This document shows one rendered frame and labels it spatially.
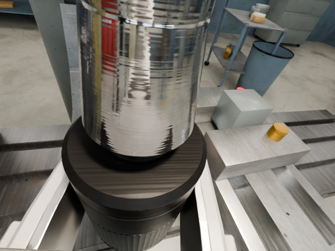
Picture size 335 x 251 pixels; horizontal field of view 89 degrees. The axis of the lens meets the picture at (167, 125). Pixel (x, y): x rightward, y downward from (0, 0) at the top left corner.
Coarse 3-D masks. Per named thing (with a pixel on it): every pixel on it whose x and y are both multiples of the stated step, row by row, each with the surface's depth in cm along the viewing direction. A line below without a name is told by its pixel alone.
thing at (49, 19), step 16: (32, 0) 40; (48, 0) 40; (64, 0) 41; (48, 16) 42; (48, 32) 45; (48, 48) 47; (64, 48) 48; (64, 64) 51; (64, 80) 55; (64, 96) 59
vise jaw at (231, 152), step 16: (240, 128) 26; (256, 128) 27; (288, 128) 28; (208, 144) 24; (224, 144) 23; (240, 144) 24; (256, 144) 24; (272, 144) 25; (288, 144) 25; (304, 144) 26; (208, 160) 25; (224, 160) 21; (240, 160) 22; (256, 160) 22; (272, 160) 24; (288, 160) 26; (224, 176) 23
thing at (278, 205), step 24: (216, 96) 31; (288, 168) 27; (216, 192) 23; (240, 192) 23; (264, 192) 23; (288, 192) 24; (312, 192) 25; (240, 216) 21; (264, 216) 21; (288, 216) 22; (312, 216) 22; (240, 240) 19; (264, 240) 19; (288, 240) 20; (312, 240) 20
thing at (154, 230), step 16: (176, 208) 5; (96, 224) 6; (112, 224) 5; (128, 224) 5; (144, 224) 5; (160, 224) 6; (112, 240) 7; (128, 240) 6; (144, 240) 7; (160, 240) 8
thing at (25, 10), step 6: (0, 0) 278; (6, 0) 299; (228, 0) 326; (0, 6) 270; (6, 6) 272; (12, 6) 275; (18, 6) 287; (24, 6) 291; (30, 6) 296; (228, 6) 333; (12, 12) 267; (18, 12) 269; (24, 12) 272; (30, 12) 276; (222, 24) 355; (210, 30) 361
